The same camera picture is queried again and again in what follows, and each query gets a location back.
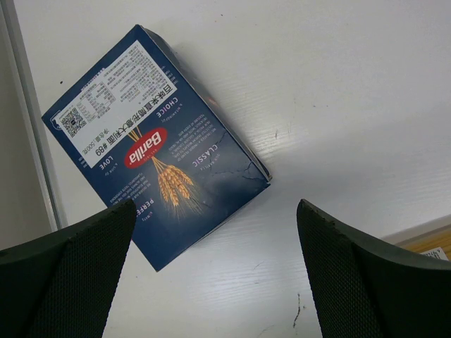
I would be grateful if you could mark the blue Barilla pasta box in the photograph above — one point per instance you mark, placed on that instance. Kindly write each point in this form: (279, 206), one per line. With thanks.
(139, 126)

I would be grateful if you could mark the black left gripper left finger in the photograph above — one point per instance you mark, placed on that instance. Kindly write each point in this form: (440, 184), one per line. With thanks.
(63, 284)

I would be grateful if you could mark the yellow spaghetti bag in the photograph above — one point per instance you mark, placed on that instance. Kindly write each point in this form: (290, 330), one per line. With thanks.
(432, 243)

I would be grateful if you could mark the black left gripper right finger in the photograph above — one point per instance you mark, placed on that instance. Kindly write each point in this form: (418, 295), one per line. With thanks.
(365, 287)

